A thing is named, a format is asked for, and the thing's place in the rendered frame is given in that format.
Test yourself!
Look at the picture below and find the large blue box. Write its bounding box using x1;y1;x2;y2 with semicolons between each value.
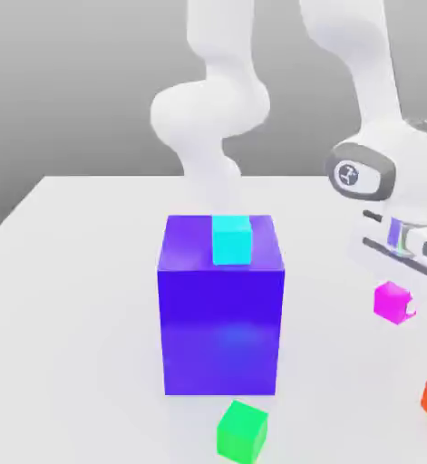
156;214;286;397

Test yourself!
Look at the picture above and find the small green cube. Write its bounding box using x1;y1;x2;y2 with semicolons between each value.
216;399;269;464

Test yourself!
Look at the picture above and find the small magenta cube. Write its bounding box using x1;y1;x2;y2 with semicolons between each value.
373;280;416;326

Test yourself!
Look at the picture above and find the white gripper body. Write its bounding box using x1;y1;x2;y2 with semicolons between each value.
349;232;427;297

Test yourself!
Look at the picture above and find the small cyan cube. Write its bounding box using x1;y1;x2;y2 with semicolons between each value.
211;214;254;266

